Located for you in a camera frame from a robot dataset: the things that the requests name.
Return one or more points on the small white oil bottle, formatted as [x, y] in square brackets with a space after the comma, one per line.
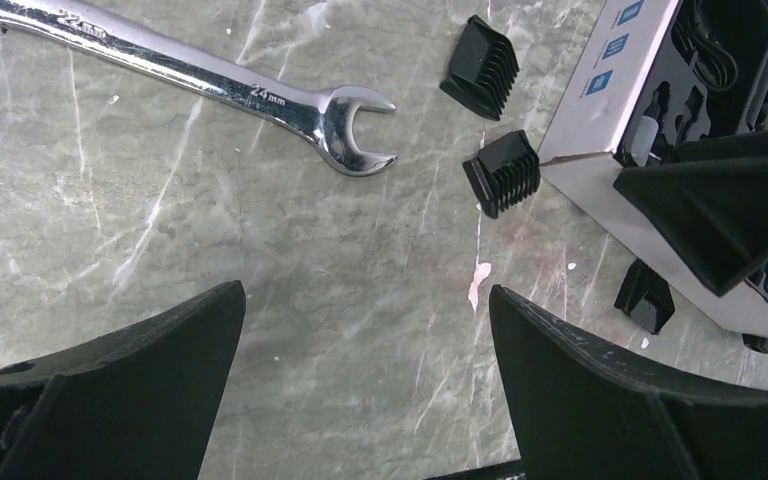
[644, 137]

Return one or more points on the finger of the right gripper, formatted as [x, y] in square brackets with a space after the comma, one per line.
[710, 204]

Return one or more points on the white hair clipper box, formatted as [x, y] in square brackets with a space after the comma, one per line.
[706, 64]

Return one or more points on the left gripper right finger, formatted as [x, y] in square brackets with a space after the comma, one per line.
[583, 407]

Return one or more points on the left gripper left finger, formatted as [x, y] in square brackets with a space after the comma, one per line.
[136, 403]

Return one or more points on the black comb guard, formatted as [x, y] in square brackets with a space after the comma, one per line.
[482, 70]
[503, 173]
[645, 298]

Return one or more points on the silver combination wrench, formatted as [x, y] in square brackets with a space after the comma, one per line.
[324, 118]

